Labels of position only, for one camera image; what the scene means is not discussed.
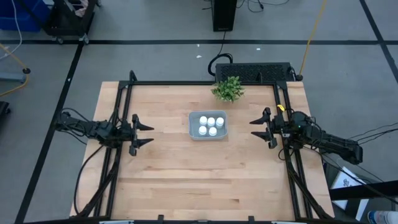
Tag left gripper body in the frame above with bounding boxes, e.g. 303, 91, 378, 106
119, 114, 139, 157

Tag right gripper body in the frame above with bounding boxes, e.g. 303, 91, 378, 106
264, 107, 292, 149

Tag yellow hanging cable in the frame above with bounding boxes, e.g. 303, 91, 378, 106
295, 0, 328, 82

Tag black computer tower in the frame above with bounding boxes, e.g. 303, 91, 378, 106
211, 0, 238, 32

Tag white and blue shoe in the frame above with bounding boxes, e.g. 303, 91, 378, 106
367, 210, 398, 224

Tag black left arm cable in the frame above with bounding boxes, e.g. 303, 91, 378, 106
73, 144, 105, 215

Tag yellow floor cable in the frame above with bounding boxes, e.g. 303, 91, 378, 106
0, 43, 31, 97

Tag black power cable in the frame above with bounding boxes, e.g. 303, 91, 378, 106
207, 30, 234, 77

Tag blue storage bin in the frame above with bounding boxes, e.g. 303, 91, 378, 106
0, 0, 50, 32

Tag black wheeled cart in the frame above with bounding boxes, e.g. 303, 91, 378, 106
42, 0, 97, 44

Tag grey floor plate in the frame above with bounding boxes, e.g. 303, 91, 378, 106
0, 72, 27, 84

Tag black perforated computer case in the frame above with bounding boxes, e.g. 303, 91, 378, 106
214, 62, 295, 83

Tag black aluminium table frame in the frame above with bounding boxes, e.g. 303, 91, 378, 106
74, 70, 335, 224

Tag green plant in white pot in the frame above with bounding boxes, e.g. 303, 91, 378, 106
210, 75, 246, 103

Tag white floor cable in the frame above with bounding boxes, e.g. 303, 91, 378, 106
0, 0, 23, 62

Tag white paper box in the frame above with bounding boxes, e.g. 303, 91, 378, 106
329, 166, 371, 222

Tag light grey plastic basket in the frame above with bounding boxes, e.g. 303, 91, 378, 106
188, 110, 229, 141

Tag black metal bar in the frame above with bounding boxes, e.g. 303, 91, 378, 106
328, 179, 398, 202

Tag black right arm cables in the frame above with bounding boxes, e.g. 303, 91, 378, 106
310, 123, 398, 206

